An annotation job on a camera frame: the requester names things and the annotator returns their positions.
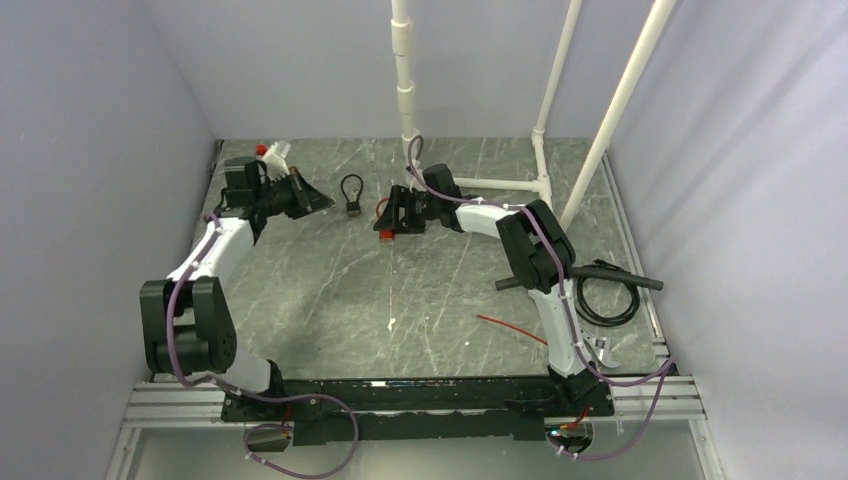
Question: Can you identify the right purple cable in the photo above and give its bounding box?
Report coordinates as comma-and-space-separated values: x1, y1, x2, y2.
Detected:
405, 135, 676, 463

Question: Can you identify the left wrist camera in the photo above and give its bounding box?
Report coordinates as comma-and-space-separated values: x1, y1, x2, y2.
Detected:
255, 140, 291, 180

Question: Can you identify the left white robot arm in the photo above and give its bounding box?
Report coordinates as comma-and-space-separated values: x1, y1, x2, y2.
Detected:
140, 156, 335, 420

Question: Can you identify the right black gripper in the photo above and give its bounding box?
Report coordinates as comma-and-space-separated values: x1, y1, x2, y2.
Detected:
375, 185, 442, 234

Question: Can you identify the purple cable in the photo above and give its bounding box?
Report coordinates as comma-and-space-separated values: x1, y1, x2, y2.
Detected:
405, 135, 676, 463
164, 211, 360, 480

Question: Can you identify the red handled tool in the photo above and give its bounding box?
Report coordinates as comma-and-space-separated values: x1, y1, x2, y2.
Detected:
583, 334, 622, 369

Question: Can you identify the red cable lock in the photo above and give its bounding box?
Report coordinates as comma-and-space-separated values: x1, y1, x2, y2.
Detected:
476, 314, 548, 346
374, 198, 396, 243

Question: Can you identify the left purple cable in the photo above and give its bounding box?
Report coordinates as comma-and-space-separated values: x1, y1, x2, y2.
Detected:
164, 211, 360, 480

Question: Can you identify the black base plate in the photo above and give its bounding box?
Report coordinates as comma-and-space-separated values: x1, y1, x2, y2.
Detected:
221, 375, 615, 446

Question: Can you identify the black cable lock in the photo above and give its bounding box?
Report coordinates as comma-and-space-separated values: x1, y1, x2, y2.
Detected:
339, 173, 364, 218

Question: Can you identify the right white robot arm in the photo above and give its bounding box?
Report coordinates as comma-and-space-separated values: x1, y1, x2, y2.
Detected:
374, 164, 612, 415

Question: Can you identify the black coiled cable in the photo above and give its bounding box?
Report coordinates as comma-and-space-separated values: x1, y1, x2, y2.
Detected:
573, 259, 643, 329

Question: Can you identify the white PVC pipe frame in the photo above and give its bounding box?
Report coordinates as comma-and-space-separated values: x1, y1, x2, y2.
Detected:
392, 1, 676, 222

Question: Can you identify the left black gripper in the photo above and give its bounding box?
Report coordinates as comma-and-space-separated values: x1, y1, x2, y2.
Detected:
255, 166, 335, 220

